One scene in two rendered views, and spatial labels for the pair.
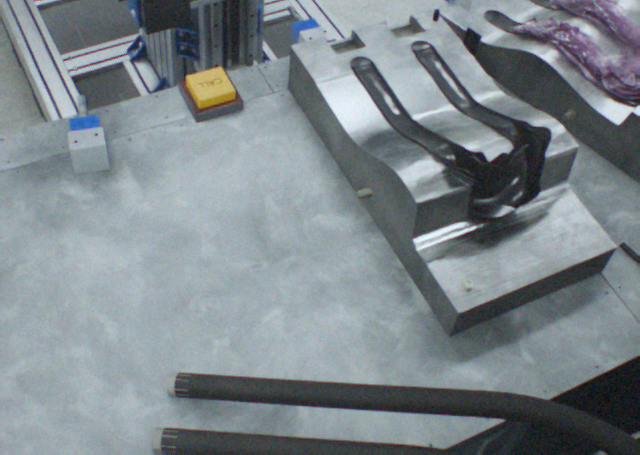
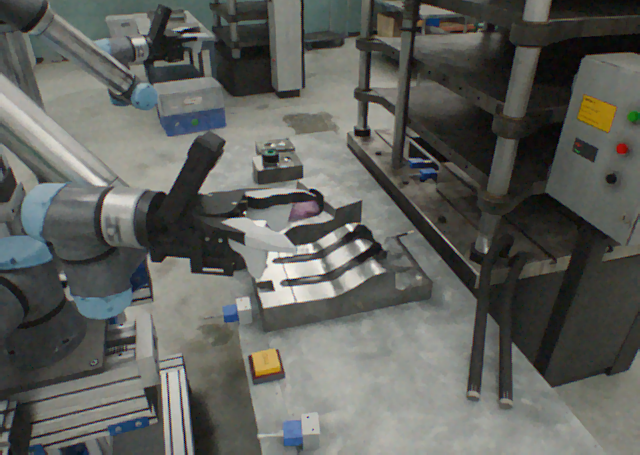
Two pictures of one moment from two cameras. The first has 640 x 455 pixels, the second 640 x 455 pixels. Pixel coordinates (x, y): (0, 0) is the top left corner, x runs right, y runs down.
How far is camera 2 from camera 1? 109 cm
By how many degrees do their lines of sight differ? 57
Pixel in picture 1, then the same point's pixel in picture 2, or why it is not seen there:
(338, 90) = (302, 294)
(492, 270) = (410, 269)
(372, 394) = (483, 308)
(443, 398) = (486, 285)
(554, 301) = not seen: hidden behind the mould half
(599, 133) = (328, 228)
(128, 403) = (484, 421)
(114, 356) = (456, 427)
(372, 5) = not seen: hidden behind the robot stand
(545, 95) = (303, 238)
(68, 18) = not seen: outside the picture
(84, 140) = (312, 424)
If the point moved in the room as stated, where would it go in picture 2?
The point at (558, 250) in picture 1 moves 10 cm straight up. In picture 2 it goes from (398, 249) to (401, 223)
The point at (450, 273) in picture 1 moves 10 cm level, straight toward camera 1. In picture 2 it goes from (412, 281) to (445, 293)
